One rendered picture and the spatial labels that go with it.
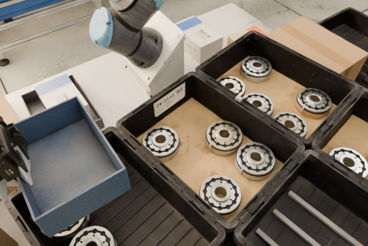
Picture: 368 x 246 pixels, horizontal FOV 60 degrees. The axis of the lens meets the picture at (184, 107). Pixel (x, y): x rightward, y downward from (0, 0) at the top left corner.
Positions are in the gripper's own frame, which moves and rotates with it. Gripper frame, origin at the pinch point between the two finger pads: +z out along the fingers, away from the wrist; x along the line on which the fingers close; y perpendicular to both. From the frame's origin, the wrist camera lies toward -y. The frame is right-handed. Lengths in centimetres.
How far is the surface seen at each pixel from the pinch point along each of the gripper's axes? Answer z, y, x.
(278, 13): 128, -124, 209
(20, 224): 18.3, -3.3, -7.5
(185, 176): 31.2, 2.4, 29.3
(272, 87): 34, -9, 72
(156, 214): 30.4, 6.7, 17.6
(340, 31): 76, -40, 164
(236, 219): 21.2, 21.3, 30.0
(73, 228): 25.7, 0.2, 0.2
